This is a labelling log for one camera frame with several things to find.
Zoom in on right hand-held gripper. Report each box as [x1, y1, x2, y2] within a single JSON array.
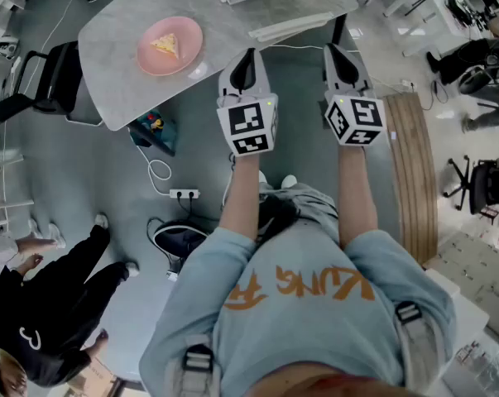
[[323, 43, 388, 148]]

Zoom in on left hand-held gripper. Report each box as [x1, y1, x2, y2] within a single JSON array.
[[216, 47, 280, 157]]

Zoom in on long white strip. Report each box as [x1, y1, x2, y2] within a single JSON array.
[[227, 0, 336, 43]]

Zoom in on person's right forearm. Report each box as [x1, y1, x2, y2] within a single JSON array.
[[338, 143, 379, 251]]

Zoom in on person's left forearm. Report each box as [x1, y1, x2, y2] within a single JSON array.
[[218, 151, 261, 246]]

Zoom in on black table leg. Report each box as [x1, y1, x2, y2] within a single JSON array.
[[332, 13, 348, 46]]

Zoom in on yellow cake slice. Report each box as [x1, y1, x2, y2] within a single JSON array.
[[150, 32, 180, 61]]

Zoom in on pink plate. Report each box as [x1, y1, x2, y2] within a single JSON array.
[[136, 15, 204, 78]]

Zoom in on teal storage bag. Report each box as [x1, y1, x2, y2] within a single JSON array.
[[127, 108, 178, 158]]

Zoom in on white desk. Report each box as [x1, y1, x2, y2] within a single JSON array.
[[380, 0, 485, 58]]

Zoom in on person's grey trousers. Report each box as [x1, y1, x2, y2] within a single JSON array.
[[257, 182, 340, 239]]

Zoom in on black round device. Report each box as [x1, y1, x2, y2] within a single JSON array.
[[152, 217, 211, 261]]

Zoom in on black office chair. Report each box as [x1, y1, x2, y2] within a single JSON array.
[[442, 156, 499, 217]]

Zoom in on white side table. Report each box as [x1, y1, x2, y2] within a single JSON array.
[[421, 228, 499, 397]]

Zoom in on person's light blue sweatshirt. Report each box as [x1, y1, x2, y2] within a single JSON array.
[[139, 215, 457, 397]]

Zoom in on white metal rack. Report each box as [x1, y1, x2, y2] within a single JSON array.
[[0, 137, 36, 232]]

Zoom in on white coiled cable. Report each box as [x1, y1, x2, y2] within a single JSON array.
[[135, 144, 173, 197]]

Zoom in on grey backpack strap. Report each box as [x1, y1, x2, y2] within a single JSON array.
[[392, 300, 447, 390], [164, 332, 224, 397]]

